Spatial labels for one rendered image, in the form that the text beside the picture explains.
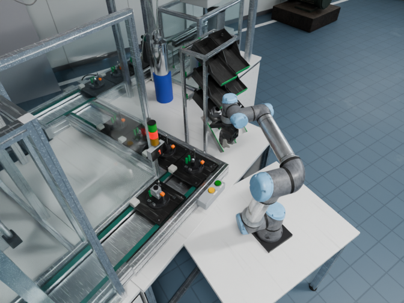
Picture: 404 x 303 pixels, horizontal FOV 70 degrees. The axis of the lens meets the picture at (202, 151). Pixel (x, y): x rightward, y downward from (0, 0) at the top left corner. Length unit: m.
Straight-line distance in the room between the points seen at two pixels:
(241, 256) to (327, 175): 1.95
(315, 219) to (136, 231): 1.07
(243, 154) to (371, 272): 1.48
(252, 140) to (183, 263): 1.19
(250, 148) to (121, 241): 1.14
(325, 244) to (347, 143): 2.22
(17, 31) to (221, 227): 3.86
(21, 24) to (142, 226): 3.61
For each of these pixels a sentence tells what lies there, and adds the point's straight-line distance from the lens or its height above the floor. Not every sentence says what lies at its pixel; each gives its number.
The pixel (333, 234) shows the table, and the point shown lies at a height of 0.86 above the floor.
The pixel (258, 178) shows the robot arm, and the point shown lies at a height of 1.51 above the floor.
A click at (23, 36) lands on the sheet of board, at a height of 0.80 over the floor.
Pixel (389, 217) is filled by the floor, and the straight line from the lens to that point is 3.35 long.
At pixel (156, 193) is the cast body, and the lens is 1.70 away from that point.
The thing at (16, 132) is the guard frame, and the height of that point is 1.98.
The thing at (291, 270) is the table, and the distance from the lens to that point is 1.74.
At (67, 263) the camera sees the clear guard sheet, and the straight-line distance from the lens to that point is 1.17.
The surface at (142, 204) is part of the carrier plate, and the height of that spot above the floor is 0.97.
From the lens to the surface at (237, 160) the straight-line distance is 2.16.
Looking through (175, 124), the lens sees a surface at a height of 0.86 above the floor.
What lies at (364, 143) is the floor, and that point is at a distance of 4.02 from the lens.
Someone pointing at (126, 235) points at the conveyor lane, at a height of 0.92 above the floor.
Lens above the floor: 2.40
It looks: 44 degrees down
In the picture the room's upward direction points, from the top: 1 degrees counter-clockwise
